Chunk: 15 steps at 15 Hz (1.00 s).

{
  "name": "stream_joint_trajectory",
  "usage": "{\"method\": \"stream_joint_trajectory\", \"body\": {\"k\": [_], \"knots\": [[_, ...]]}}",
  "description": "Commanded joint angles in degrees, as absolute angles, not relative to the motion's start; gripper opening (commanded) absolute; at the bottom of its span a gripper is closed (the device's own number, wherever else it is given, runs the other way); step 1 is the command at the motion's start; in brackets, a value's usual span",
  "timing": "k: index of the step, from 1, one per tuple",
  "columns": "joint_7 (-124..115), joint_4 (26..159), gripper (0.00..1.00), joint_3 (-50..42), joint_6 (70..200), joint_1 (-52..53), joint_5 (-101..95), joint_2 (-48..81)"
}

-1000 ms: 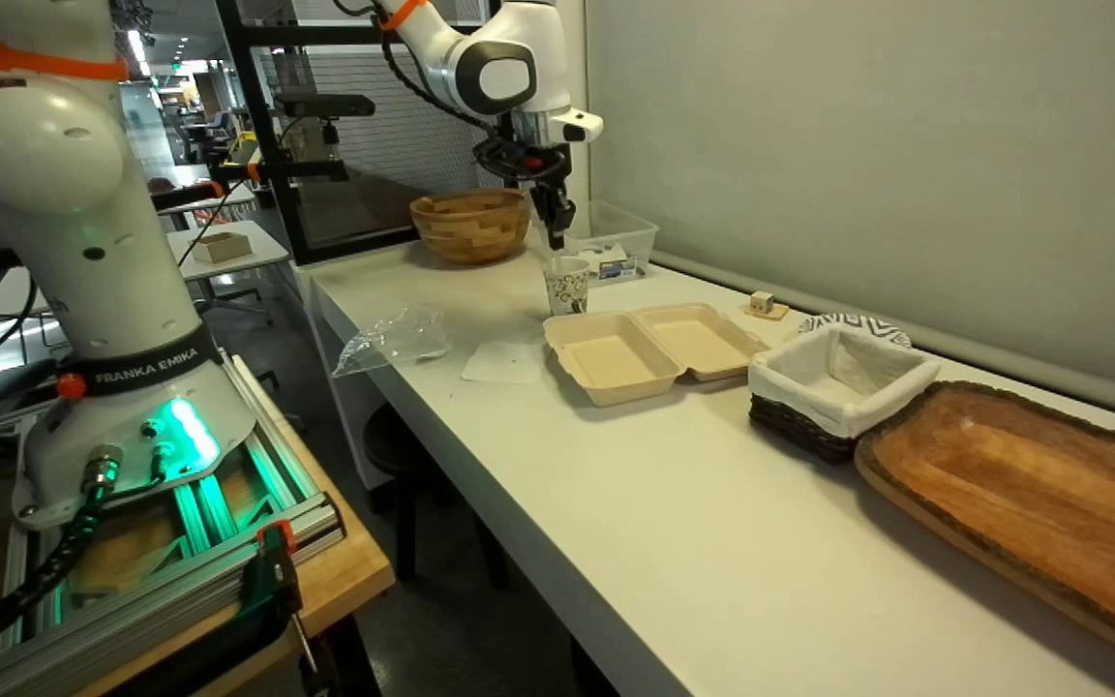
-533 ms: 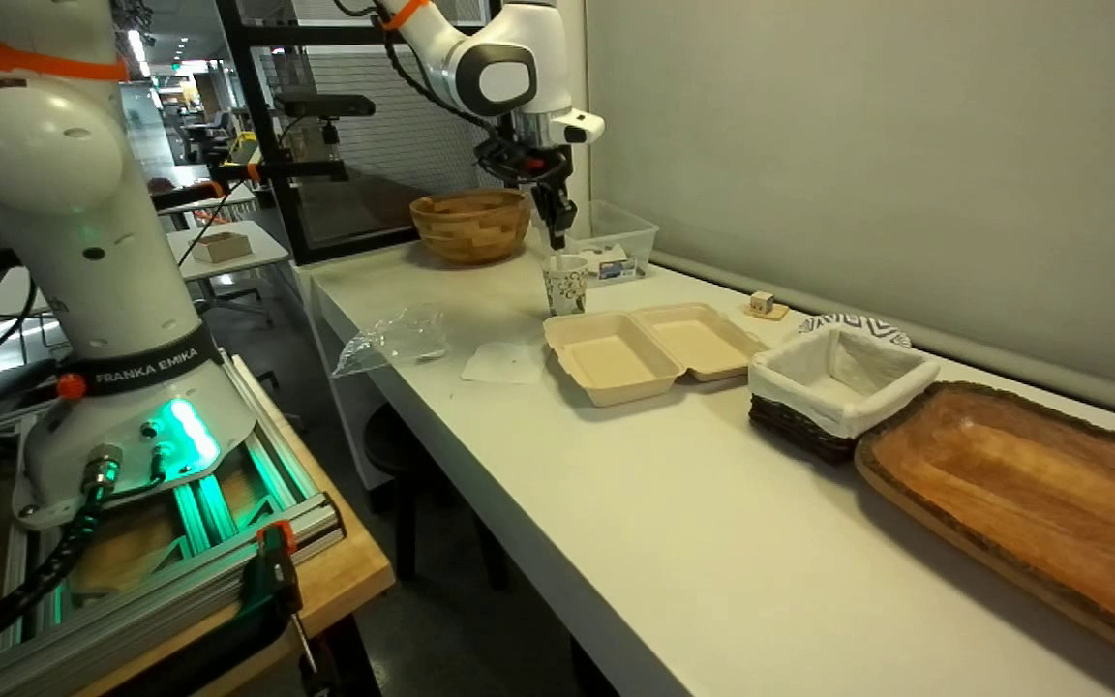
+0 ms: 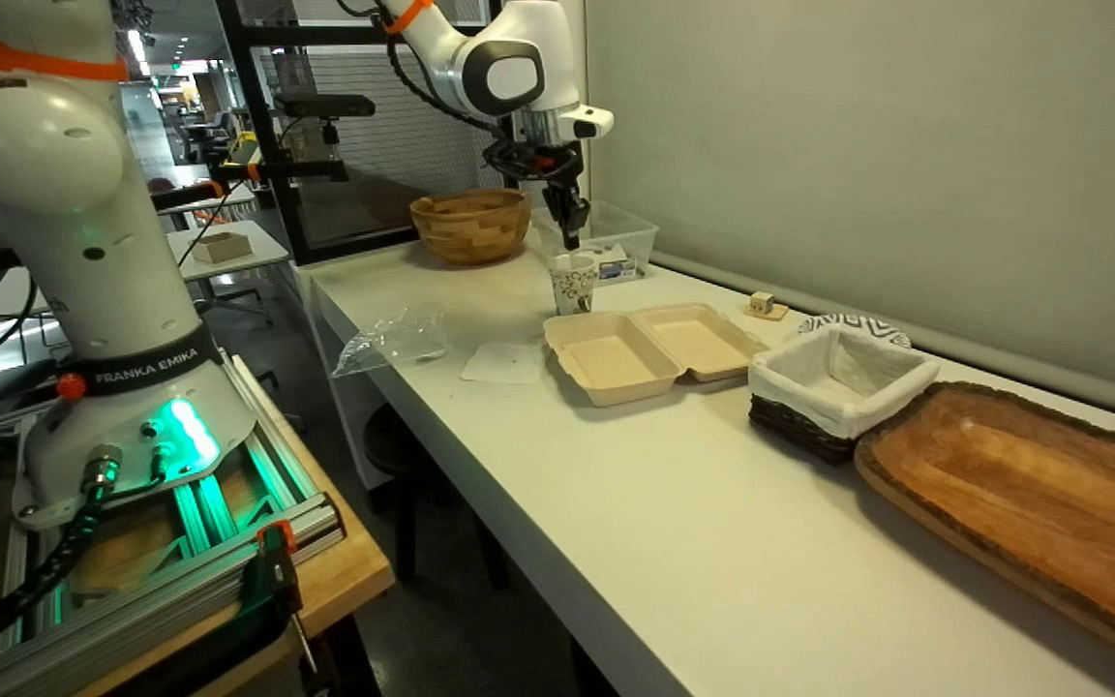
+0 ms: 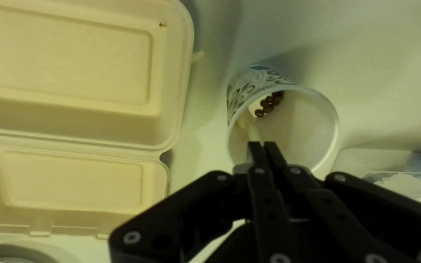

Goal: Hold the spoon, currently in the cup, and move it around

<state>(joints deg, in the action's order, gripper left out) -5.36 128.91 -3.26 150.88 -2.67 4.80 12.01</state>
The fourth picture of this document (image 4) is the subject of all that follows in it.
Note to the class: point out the brown beans pile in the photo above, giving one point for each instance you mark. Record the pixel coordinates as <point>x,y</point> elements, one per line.
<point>269,103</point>

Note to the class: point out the clear plastic bin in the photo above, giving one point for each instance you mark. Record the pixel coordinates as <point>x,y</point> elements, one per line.
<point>405,170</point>

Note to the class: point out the white plastic spoon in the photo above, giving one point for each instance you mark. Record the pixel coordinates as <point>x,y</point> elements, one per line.
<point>252,122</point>

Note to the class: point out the beige clamshell takeout box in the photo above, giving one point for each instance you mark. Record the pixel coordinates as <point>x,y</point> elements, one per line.
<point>74,122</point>

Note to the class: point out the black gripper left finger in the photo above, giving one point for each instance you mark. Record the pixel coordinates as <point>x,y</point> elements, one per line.
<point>264,210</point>

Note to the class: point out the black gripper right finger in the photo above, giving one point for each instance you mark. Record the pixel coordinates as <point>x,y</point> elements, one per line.
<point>366,214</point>

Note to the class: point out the patterned white paper cup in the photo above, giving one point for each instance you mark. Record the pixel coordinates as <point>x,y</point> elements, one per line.
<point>307,127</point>

